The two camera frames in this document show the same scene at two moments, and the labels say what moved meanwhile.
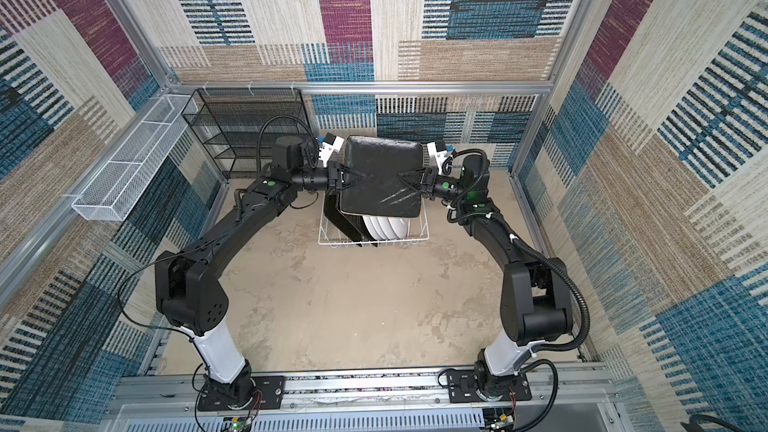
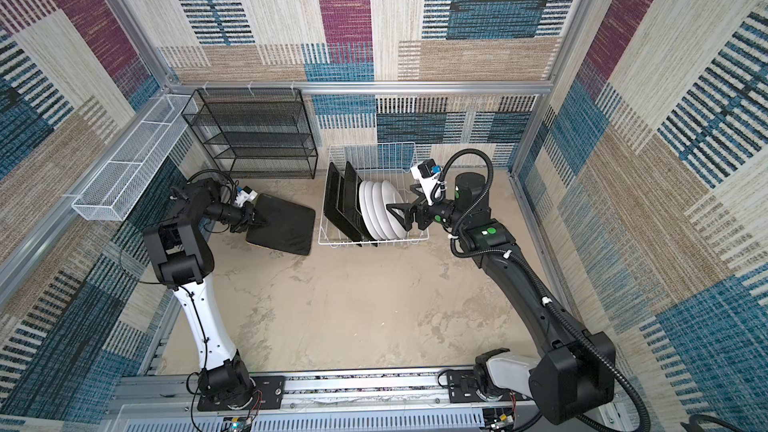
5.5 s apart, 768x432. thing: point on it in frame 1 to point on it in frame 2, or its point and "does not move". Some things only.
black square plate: [382, 191] to [289, 227]
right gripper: [427, 178] to [408, 210]
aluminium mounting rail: [560, 402] does not move
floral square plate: [332, 212] does not move
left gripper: [336, 179] to [247, 219]
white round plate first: [370, 227] does not move
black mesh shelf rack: [230, 123] does not move
